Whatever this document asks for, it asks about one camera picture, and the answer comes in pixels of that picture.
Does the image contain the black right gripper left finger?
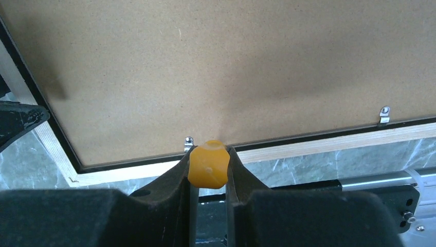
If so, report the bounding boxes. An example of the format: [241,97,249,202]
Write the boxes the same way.
[1,152,196,246]

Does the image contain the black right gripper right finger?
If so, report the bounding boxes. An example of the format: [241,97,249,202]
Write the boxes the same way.
[226,148,403,246]

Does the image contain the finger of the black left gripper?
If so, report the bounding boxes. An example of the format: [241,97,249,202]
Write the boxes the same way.
[1,101,50,151]

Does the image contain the orange handled screwdriver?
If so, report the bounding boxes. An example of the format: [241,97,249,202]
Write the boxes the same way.
[188,140,230,189]

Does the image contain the black wooden picture frame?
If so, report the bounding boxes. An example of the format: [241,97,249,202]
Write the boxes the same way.
[1,1,435,187]

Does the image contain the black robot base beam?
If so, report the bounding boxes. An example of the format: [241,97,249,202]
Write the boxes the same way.
[197,181,420,247]

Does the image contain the aluminium extrusion rail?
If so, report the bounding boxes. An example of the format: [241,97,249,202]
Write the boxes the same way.
[339,167,435,244]

